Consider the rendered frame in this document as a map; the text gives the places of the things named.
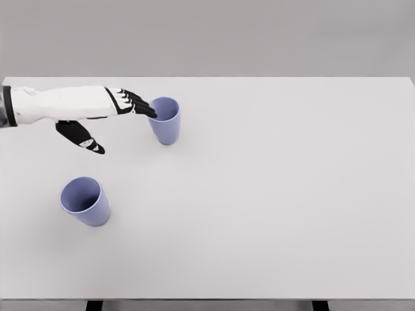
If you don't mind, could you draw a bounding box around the lavender plastic cup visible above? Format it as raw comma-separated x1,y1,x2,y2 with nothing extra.
59,176,111,228
147,96,181,146

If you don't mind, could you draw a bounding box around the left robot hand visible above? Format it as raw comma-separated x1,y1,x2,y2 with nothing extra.
48,86,158,156

